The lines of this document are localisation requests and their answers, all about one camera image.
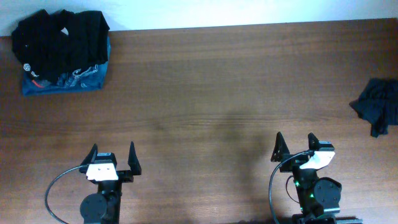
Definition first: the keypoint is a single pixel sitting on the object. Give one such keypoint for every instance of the folded blue jeans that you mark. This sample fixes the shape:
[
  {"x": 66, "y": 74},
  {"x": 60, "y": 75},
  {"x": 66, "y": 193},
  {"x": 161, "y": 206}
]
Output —
[{"x": 87, "y": 79}]

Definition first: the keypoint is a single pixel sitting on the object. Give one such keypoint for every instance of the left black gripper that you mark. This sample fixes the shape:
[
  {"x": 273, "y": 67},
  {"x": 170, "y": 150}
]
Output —
[{"x": 127, "y": 177}]

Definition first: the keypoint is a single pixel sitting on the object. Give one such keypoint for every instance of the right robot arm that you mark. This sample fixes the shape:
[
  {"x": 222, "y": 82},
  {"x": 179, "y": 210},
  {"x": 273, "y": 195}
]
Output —
[{"x": 318, "y": 197}]

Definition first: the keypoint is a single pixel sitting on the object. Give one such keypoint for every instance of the black folded sweater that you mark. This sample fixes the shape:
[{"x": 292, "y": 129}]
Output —
[{"x": 62, "y": 21}]

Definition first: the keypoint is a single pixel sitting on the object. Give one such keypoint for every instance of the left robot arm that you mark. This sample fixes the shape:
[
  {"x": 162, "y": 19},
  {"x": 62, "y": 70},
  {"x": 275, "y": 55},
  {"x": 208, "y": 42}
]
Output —
[{"x": 104, "y": 205}]

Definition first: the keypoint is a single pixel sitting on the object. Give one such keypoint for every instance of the dark teal t-shirt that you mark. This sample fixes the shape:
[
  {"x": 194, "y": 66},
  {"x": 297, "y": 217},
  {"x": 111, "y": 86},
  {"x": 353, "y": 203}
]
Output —
[{"x": 377, "y": 104}]

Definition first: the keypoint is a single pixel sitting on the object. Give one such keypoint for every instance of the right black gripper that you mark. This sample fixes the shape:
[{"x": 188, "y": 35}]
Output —
[{"x": 277, "y": 156}]

